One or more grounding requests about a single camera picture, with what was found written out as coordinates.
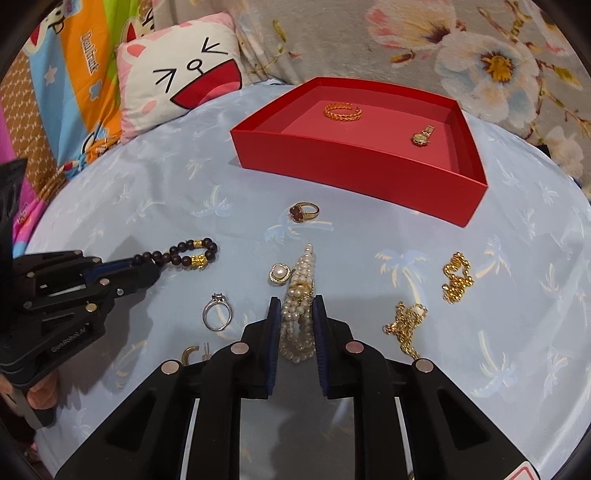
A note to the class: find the colourful cartoon sheet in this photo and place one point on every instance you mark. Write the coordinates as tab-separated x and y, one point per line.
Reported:
69	69

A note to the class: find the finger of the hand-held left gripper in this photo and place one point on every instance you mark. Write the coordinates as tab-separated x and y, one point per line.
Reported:
129	282
60	272

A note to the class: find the pearl earring with gold frame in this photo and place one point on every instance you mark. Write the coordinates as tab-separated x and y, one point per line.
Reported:
279	274

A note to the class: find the person's left hand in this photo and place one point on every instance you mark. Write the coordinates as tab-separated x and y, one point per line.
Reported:
42	392

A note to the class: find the gold hoop earring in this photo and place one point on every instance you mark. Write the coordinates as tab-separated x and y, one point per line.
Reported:
188	355

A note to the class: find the gold twisted bangle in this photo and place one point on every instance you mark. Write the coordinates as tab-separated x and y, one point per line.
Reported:
342	112

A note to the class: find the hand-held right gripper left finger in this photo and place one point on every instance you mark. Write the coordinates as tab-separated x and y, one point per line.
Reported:
274	350

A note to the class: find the red jewelry box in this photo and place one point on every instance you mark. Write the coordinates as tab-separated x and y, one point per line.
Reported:
369	157

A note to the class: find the grey floral blanket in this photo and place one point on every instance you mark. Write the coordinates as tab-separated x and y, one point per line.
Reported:
415	46

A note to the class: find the gold wristwatch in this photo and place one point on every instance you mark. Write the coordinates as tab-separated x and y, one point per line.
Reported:
422	136

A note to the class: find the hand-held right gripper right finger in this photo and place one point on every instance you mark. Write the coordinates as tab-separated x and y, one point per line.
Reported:
319	350

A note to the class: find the cartoon cat pillow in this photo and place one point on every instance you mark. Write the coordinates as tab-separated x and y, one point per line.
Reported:
184	69

